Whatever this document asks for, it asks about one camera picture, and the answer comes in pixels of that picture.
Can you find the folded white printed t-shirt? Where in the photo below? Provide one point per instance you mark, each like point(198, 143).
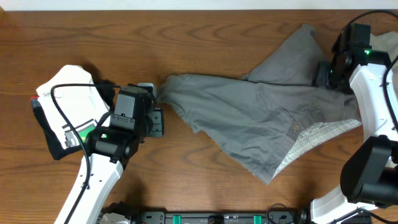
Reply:
point(82, 105)

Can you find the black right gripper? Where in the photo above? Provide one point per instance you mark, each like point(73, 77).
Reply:
point(322, 68)

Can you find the beige khaki garment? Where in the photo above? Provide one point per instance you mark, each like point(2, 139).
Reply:
point(387, 42)

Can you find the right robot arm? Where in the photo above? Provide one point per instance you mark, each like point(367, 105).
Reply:
point(368, 180)

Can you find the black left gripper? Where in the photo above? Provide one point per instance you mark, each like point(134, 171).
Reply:
point(157, 117)

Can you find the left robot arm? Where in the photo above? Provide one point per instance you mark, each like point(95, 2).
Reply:
point(107, 150)

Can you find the folded black garment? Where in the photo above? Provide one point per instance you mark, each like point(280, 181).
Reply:
point(54, 145)

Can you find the grey shorts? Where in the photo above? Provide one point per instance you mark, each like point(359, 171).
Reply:
point(270, 116)

